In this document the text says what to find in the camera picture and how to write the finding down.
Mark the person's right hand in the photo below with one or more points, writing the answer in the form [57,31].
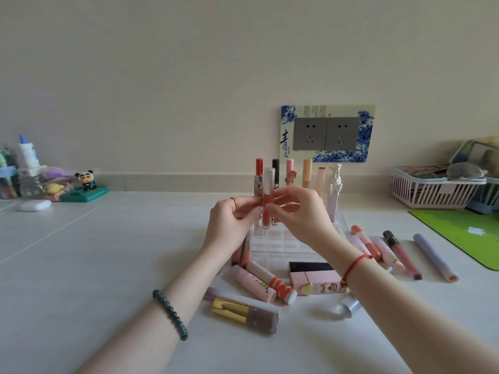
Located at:
[308,218]

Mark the person's left hand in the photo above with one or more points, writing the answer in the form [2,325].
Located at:
[222,225]

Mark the person's left thumb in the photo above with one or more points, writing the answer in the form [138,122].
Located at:
[249,213]

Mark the person's right thumb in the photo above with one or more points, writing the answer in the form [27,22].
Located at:
[278,207]

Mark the silver-capped coral lip gloss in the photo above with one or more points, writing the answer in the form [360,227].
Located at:
[268,183]

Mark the person's left forearm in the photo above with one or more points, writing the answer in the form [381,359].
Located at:
[156,315]

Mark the person's right forearm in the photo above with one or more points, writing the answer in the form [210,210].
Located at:
[409,315]

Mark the clear acrylic lipstick organizer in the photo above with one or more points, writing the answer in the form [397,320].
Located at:
[280,241]

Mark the pink cartoon lipstick tube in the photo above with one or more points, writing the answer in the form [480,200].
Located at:
[253,282]
[289,171]

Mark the black-capped lip gloss tube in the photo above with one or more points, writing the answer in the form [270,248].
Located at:
[275,167]

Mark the dark brown lip gloss tube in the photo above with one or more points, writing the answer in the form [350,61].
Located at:
[241,253]

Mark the orange-capped silver lipstick tube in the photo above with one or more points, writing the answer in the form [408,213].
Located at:
[259,171]

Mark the peach lipstick tube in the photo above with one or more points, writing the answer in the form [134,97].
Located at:
[307,171]

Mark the pale pink lipstick tube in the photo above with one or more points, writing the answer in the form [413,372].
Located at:
[321,179]

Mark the white ornate lipstick tube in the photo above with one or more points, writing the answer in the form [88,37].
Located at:
[334,194]

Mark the black square lipstick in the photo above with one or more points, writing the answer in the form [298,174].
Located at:
[310,266]

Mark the orange white striped lipstick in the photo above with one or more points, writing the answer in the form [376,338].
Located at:
[276,286]

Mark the pink square lipstick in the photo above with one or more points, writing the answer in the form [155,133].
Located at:
[315,283]

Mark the white pink lipstick tube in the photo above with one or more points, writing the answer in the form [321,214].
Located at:
[359,245]

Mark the coral lip gloss tube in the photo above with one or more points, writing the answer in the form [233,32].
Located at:
[368,243]

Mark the gold-capped brown lip gloss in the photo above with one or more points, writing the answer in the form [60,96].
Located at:
[249,314]

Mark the silver-capped clear tube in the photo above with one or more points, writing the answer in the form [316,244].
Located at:
[347,306]

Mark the pink printed lipstick tube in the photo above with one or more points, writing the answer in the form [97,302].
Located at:
[390,257]

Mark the black-capped pink lip gloss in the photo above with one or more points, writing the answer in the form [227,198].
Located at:
[403,256]

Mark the makeup palettes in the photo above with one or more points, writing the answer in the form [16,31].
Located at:
[423,172]

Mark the white plastic basket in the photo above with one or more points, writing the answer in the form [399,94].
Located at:
[429,192]

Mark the lavender lipstick tube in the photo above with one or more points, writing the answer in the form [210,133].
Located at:
[434,257]

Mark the cartoon figurine on green base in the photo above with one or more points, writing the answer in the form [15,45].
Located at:
[85,186]

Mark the green mouse mat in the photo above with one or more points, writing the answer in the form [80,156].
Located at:
[456,229]

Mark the grey pouch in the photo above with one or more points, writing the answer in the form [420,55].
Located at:
[464,171]

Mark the purple plastic item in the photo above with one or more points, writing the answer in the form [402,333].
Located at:
[59,173]

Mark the yellow cartoon figurine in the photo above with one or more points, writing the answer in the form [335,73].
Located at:
[53,192]

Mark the clear storage box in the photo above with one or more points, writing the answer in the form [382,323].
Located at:
[477,153]

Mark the blue plastic basket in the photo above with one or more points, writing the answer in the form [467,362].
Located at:
[485,196]

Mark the white earbuds case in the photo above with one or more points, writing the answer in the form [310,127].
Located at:
[36,205]

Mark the clear glass bottle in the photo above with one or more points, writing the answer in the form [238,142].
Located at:
[31,185]

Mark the white bottle with blue cap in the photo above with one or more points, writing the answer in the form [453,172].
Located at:
[28,153]

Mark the holder of coloured pens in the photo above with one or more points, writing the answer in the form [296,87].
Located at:
[7,175]

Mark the grey wall socket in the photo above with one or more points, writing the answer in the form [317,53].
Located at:
[342,134]
[309,134]

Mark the blue and white socket frame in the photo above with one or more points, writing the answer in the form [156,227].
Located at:
[366,132]

